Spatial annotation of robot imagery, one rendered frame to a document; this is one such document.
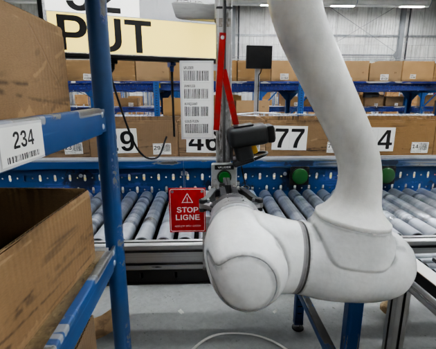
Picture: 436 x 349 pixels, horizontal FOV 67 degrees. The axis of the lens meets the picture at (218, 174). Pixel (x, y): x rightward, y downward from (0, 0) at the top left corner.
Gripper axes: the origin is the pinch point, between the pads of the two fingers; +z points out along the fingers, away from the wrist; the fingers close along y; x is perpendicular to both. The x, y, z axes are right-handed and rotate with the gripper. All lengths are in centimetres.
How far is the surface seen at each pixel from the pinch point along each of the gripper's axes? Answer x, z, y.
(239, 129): -12.7, 7.1, -3.5
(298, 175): 14, 65, -36
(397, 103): 7, 940, -582
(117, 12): -41, 16, 27
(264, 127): -13.2, 6.9, -9.7
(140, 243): 20.6, 14.2, 24.0
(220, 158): -4.4, 12.9, 1.0
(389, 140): 0, 73, -79
